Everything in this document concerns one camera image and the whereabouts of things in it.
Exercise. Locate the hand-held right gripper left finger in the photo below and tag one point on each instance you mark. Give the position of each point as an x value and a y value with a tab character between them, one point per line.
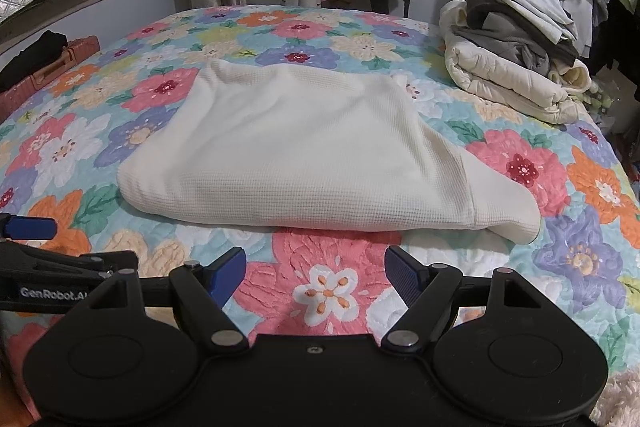
227	274

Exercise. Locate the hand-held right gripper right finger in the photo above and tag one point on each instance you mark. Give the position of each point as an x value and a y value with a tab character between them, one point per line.
402	277

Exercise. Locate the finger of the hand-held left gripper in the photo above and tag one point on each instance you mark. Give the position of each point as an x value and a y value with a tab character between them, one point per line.
30	227
75	259

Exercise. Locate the cream waffle garment green trim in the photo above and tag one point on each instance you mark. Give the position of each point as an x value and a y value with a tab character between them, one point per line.
300	147

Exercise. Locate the salmon suitcase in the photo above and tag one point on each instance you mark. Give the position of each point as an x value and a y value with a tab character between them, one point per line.
60	67

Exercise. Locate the black cloth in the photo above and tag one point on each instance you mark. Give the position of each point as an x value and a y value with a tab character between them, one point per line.
30	54

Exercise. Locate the floral quilt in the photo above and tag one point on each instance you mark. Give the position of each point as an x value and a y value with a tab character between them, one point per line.
550	167

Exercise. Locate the cream padded jacket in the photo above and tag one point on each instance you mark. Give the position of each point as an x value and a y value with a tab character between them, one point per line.
500	82

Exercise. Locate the cream fluffy rug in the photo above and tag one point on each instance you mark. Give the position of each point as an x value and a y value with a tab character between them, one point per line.
617	399

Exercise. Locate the grey folded garment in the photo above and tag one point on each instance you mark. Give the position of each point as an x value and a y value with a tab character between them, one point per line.
510	39

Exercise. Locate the white folded garment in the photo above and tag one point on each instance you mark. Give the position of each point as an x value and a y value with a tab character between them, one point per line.
535	2

